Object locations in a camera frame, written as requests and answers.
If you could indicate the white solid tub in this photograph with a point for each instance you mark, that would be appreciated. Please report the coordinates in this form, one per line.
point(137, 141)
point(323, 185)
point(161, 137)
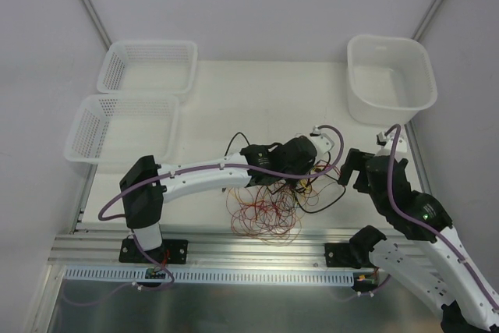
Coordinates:
point(390, 79)

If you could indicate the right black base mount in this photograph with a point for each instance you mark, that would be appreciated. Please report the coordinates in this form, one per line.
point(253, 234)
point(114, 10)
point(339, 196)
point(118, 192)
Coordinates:
point(346, 255)

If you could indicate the white perforated basket far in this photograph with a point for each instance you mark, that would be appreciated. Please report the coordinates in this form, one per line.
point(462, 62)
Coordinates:
point(151, 66)

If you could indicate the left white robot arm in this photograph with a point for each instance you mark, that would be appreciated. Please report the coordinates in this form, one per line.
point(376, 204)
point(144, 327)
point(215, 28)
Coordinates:
point(254, 165)

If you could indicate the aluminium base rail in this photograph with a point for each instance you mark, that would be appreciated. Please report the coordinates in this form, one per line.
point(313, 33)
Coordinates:
point(99, 244)

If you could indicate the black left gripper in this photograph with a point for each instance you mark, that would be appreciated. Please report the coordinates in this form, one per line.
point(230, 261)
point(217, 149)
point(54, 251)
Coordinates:
point(298, 157)

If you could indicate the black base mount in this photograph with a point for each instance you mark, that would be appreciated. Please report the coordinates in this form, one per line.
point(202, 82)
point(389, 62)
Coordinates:
point(346, 255)
point(174, 251)

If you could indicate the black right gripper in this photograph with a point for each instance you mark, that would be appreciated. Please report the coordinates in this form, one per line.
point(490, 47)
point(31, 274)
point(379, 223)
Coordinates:
point(361, 169)

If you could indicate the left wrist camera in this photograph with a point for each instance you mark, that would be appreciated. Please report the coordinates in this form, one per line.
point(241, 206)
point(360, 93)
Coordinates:
point(322, 142)

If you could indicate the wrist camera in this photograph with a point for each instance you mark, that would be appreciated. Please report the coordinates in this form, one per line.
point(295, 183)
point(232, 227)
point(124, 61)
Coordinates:
point(385, 142)
point(322, 142)

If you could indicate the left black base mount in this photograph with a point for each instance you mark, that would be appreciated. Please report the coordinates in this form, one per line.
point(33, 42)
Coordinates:
point(174, 251)

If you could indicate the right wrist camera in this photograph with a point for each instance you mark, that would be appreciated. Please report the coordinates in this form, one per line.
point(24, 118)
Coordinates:
point(385, 142)

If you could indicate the white perforated basket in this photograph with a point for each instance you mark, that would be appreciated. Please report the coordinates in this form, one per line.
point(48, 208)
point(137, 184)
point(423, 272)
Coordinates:
point(151, 66)
point(122, 127)

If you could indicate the white slotted cable duct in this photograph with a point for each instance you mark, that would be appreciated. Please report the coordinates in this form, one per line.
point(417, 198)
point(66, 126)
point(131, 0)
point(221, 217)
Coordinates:
point(210, 276)

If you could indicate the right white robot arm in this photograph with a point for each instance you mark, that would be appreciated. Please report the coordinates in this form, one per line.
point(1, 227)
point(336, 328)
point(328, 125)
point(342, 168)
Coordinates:
point(457, 293)

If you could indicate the white perforated basket near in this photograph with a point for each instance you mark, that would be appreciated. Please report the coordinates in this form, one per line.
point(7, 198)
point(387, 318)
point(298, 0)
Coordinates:
point(122, 127)

